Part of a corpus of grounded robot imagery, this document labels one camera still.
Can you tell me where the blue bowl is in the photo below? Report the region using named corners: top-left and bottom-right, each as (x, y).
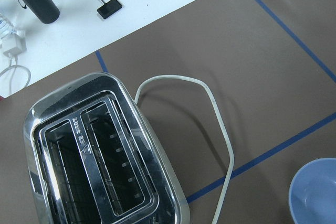
top-left (288, 158), bottom-right (335, 223)

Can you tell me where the chrome cream two-slot toaster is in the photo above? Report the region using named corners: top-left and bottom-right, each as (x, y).
top-left (23, 72), bottom-right (190, 223)

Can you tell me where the small black usb device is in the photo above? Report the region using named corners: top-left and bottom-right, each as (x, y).
top-left (97, 0), bottom-right (123, 19)

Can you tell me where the white power adapter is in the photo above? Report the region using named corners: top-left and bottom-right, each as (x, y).
top-left (1, 33), bottom-right (26, 57)

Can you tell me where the clear plastic water bottle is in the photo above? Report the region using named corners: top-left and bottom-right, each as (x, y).
top-left (0, 14), bottom-right (17, 40)

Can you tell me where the white adapter cable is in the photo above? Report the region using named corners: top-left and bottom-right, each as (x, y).
top-left (0, 55), bottom-right (32, 96)

